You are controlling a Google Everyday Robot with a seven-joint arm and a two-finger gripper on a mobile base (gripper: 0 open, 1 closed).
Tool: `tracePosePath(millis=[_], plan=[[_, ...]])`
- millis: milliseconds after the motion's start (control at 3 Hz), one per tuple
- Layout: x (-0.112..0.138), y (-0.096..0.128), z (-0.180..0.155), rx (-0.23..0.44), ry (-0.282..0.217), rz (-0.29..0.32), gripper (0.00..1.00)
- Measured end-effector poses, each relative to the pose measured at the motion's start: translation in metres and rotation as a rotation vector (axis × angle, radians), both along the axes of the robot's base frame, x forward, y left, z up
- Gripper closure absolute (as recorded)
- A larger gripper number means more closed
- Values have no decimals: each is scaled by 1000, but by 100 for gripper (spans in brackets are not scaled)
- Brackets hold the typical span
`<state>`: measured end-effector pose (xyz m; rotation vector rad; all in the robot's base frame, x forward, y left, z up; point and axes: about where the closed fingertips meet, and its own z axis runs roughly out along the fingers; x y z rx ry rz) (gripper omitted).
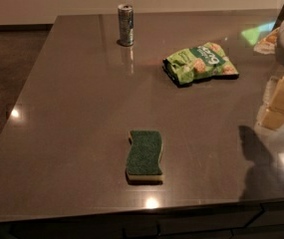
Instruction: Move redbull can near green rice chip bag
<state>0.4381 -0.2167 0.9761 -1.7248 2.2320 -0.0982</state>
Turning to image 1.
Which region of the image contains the silver blue redbull can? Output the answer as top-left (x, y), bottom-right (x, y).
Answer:
top-left (118, 4), bottom-right (134, 47)

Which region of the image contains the green rice chip bag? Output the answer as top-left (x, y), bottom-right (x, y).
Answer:
top-left (163, 42), bottom-right (239, 86)

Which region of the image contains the green yellow sponge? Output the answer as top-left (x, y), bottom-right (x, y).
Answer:
top-left (126, 130), bottom-right (163, 183)

